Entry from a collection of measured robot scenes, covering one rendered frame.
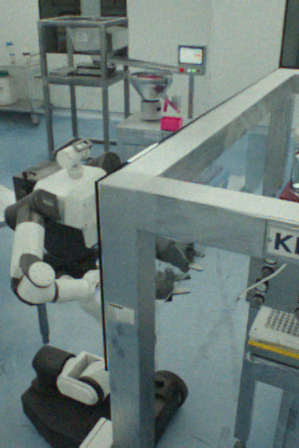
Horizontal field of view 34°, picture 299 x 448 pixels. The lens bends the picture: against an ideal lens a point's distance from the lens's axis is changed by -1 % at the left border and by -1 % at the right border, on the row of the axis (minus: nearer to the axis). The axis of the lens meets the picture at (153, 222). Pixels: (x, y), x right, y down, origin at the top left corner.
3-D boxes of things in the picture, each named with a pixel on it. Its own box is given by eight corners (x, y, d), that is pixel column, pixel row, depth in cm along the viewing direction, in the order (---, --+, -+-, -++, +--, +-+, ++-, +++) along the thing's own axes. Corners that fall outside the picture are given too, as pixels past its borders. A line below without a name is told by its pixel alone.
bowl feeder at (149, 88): (124, 122, 421) (123, 77, 404) (138, 112, 451) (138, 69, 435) (179, 127, 407) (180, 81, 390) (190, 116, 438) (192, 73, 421)
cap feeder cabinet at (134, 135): (117, 210, 443) (114, 126, 408) (138, 186, 491) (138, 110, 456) (185, 220, 425) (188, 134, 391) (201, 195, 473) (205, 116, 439)
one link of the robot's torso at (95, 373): (65, 391, 216) (114, 339, 188) (90, 363, 232) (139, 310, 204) (91, 416, 215) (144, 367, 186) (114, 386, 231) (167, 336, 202)
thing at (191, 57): (175, 119, 429) (176, 44, 400) (178, 116, 437) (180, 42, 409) (201, 122, 422) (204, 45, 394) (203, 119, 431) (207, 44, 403)
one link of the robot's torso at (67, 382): (57, 395, 220) (54, 373, 214) (82, 367, 236) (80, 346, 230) (96, 411, 212) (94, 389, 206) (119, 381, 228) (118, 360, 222)
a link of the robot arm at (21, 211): (3, 233, 156) (8, 200, 165) (24, 245, 162) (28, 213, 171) (29, 218, 151) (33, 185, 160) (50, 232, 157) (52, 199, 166)
